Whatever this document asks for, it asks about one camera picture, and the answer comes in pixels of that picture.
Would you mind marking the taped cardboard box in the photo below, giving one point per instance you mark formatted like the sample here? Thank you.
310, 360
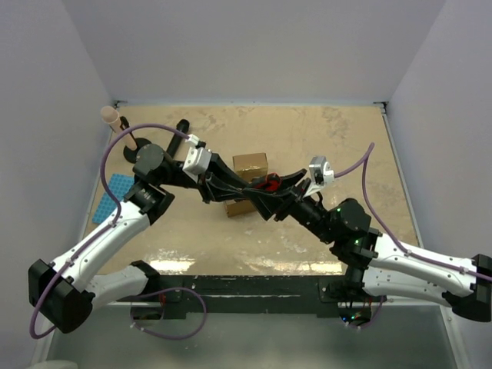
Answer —
250, 166

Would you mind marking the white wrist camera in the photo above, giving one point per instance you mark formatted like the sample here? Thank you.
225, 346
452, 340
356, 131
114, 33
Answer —
321, 175
198, 156

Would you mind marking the red black utility knife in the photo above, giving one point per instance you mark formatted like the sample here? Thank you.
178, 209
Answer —
270, 182

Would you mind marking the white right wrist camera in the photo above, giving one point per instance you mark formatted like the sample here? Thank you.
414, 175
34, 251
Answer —
321, 175

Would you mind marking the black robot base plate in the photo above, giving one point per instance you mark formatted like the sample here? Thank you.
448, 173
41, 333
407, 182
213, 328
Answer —
322, 296

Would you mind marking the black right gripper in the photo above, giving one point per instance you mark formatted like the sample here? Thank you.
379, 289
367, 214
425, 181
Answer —
268, 204

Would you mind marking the beige microphone on stand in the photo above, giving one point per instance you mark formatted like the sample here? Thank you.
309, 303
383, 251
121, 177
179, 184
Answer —
111, 117

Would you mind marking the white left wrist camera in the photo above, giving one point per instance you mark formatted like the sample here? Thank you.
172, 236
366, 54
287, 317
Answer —
198, 156

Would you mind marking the black microphone orange end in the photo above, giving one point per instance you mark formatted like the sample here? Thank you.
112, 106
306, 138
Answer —
174, 144

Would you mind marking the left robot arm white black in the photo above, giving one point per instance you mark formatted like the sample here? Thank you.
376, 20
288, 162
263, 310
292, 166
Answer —
67, 289

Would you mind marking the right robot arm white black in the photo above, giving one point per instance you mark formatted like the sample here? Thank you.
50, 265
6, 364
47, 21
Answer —
378, 264

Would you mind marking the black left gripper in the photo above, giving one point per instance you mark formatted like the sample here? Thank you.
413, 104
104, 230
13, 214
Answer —
210, 184

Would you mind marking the small cardboard box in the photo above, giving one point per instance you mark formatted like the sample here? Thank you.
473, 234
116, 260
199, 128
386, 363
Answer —
234, 208

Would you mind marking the blue studded building plate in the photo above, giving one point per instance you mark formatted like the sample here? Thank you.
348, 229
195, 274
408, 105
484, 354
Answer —
118, 185

